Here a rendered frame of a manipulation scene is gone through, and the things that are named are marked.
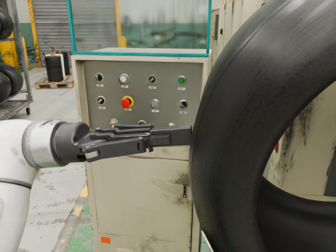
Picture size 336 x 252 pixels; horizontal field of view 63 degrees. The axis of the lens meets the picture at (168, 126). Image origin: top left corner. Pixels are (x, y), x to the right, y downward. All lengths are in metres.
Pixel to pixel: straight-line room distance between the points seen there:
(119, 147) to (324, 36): 0.32
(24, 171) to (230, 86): 0.40
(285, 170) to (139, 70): 0.67
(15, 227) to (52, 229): 1.71
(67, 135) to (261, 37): 0.34
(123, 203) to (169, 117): 0.48
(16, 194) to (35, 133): 0.11
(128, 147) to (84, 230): 1.75
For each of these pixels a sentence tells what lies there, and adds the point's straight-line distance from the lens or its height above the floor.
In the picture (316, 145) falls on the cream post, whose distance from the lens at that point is 0.80.
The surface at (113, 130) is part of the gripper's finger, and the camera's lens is 0.50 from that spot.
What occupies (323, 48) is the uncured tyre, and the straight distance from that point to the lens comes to 0.32.
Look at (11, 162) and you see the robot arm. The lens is 0.56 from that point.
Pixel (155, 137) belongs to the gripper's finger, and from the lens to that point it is 0.46.
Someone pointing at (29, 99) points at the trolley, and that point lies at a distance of 4.94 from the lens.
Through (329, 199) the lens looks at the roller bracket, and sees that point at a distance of 0.87.
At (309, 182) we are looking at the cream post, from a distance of 0.85.
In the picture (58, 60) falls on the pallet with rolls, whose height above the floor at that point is 0.61.
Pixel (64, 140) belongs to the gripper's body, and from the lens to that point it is 0.51.
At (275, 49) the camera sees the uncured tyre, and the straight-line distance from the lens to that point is 0.32.
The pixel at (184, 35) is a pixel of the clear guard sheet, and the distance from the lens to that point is 1.07.
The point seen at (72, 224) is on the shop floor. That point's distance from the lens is 2.25.
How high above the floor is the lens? 1.39
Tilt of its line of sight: 21 degrees down
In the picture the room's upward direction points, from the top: straight up
